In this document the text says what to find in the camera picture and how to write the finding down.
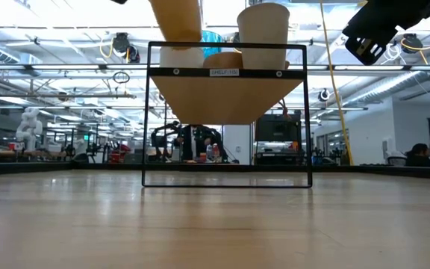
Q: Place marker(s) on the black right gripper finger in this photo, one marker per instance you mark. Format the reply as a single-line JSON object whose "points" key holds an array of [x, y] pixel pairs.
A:
{"points": [[375, 43], [375, 22]]}

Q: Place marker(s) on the orange cup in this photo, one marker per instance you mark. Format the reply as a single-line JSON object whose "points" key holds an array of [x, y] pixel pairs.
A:
{"points": [[177, 22]]}

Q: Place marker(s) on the teal glass tumbler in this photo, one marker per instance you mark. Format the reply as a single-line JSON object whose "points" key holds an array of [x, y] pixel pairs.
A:
{"points": [[213, 41]]}

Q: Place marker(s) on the beige ribbed cup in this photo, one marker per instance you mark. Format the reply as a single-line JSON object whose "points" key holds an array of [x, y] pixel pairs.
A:
{"points": [[263, 33]]}

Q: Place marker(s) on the black background robot arm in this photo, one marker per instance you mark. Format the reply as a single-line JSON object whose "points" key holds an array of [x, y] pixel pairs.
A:
{"points": [[159, 136]]}

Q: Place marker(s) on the white chair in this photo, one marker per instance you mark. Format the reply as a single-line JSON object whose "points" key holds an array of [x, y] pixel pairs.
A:
{"points": [[396, 158]]}

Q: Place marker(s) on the person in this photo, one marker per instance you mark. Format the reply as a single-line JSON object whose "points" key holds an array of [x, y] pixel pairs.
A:
{"points": [[418, 155], [196, 143]]}

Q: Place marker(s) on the white robot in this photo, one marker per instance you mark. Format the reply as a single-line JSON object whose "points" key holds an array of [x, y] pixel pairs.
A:
{"points": [[28, 127]]}

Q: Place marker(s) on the silver ventilation duct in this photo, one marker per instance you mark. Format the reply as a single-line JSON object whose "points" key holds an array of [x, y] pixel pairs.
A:
{"points": [[386, 91]]}

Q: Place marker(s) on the wooden shelf with black frame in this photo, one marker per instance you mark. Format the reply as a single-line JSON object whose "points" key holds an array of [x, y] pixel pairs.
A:
{"points": [[222, 97]]}

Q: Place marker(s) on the black aluminium table frame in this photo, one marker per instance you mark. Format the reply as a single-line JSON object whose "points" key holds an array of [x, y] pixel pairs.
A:
{"points": [[50, 168]]}

